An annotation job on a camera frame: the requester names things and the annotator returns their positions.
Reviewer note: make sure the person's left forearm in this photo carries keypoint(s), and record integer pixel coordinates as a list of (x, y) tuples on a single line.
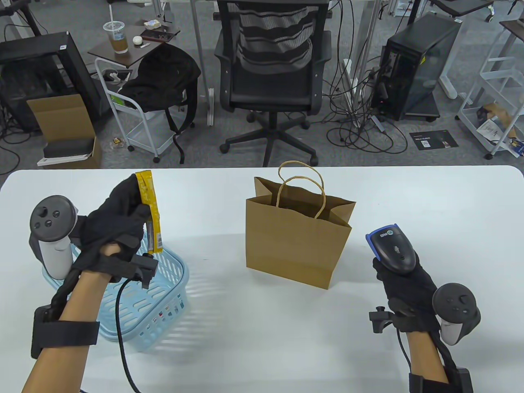
[(61, 368)]

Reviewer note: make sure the small brown side table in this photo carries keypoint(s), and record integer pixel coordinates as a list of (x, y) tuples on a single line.
[(135, 53)]

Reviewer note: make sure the black mesh office chair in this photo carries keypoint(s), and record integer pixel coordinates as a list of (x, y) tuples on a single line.
[(270, 90)]

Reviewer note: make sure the light blue plastic basket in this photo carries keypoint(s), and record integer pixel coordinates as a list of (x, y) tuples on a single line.
[(184, 282)]

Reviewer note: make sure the person's right forearm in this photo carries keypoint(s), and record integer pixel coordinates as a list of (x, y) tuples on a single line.
[(425, 356)]

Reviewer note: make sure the white rolling cart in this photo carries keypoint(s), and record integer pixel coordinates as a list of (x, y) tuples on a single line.
[(143, 135)]

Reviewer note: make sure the black left hand controller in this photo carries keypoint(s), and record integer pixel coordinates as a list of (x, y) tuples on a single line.
[(47, 217)]

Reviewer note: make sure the black computer tower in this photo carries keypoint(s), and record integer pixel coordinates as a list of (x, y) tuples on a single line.
[(421, 73)]

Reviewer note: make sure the dark red notebook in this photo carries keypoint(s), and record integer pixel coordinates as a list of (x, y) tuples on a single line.
[(157, 36)]

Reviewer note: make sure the open cardboard box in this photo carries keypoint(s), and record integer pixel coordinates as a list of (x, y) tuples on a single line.
[(61, 118)]

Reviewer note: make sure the dark wooden desk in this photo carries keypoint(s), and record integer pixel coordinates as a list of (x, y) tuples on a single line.
[(516, 28)]

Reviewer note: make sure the person's left hand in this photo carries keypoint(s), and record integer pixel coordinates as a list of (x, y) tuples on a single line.
[(110, 221)]

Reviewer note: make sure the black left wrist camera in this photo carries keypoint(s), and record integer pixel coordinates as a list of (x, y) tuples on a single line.
[(145, 268)]

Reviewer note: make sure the black hand controller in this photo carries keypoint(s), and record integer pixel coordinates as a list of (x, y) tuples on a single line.
[(47, 217), (454, 303)]

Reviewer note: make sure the black backpack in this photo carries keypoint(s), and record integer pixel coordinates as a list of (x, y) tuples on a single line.
[(163, 77)]

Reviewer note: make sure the person's right hand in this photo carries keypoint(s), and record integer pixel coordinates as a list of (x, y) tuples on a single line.
[(409, 290)]

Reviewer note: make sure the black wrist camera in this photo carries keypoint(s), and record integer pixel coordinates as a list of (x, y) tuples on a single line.
[(380, 319), (145, 268)]

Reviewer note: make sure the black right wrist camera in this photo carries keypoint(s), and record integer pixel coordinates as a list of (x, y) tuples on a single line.
[(380, 319)]

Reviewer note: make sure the brown paper bag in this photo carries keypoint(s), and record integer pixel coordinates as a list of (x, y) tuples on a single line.
[(294, 245)]

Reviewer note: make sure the plastic iced drink cup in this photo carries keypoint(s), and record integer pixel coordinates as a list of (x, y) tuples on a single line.
[(118, 41)]

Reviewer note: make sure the black cabinet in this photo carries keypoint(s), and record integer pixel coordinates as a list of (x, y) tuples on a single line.
[(32, 45)]

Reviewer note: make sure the white desk leg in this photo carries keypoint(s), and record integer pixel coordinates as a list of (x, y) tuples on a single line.
[(365, 49), (199, 49)]

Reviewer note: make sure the crumpled snack wrapper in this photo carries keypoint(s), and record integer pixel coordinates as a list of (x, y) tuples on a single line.
[(117, 143)]

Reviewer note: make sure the black right hand controller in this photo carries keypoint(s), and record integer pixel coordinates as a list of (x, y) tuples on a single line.
[(454, 303)]

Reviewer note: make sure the black barcode scanner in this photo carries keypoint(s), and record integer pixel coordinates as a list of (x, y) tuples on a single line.
[(393, 249)]

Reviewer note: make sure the small snack packet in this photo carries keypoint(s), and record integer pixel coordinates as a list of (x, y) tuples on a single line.
[(153, 23)]

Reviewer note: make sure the black leaflet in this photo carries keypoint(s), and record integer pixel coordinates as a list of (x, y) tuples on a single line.
[(438, 139)]

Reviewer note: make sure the white printed paper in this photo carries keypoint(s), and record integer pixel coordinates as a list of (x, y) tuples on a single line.
[(489, 130)]

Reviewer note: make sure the yellow instant coffee powder package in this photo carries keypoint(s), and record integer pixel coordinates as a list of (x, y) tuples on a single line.
[(151, 213)]

